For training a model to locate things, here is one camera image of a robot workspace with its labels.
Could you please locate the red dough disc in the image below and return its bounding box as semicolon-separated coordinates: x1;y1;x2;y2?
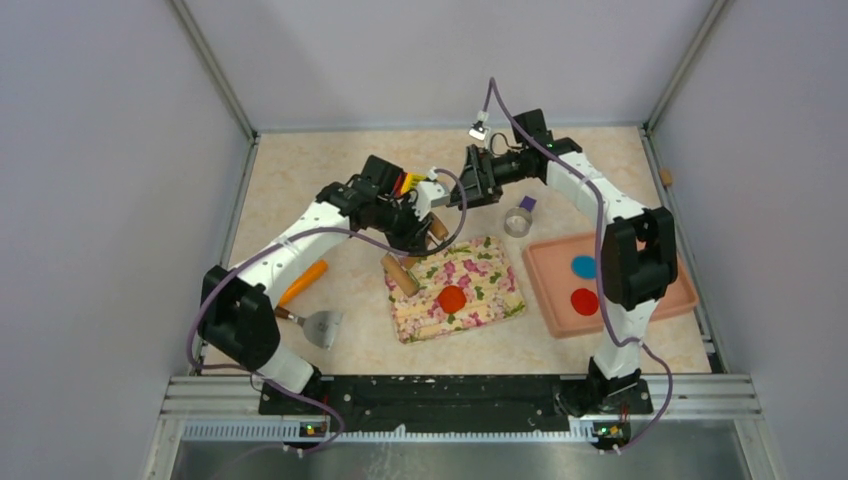
570;288;600;317

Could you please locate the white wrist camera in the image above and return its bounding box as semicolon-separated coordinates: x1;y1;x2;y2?
468;110;490;141
413;181;451;221

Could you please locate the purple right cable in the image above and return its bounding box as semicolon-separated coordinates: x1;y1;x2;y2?
482;76;674;454

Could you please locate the wooden dough roller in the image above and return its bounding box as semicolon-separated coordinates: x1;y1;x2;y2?
380;213;448;297

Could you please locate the blue dough disc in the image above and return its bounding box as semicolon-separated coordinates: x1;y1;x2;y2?
571;255;597;280

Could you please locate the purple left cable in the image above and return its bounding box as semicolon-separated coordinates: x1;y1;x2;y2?
186;166;469;458

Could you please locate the floral cutting board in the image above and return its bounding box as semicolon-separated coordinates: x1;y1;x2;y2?
381;236;527;344

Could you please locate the colourful toy brick block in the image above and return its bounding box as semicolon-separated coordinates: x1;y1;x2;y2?
394;172;428;197

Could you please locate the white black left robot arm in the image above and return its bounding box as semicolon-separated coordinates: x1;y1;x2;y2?
193;155;451;396

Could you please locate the pink plastic tray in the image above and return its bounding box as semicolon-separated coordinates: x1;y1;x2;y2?
521;230;700;340

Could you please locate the purple cable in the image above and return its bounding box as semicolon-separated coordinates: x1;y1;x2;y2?
482;76;674;454
186;166;469;458

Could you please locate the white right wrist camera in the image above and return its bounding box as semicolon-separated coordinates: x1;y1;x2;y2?
468;110;490;141

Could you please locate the metal dough scraper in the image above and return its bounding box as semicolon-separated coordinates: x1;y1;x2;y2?
274;306;344;350

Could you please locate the red dough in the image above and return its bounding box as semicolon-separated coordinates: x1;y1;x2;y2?
436;285;467;314

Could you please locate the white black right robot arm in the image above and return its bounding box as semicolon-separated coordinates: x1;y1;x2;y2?
451;109;678;399

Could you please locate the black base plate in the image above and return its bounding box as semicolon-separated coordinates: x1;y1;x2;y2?
258;375;654;434

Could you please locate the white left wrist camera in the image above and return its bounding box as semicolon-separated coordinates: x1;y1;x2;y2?
413;181;451;221

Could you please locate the orange plastic knife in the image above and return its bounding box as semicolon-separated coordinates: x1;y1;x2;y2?
278;260;329;307

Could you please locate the small wooden piece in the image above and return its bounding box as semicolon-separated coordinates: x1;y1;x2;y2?
658;168;673;188

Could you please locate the metal ring cutter purple handle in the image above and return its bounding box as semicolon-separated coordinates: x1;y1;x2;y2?
503;196;537;238

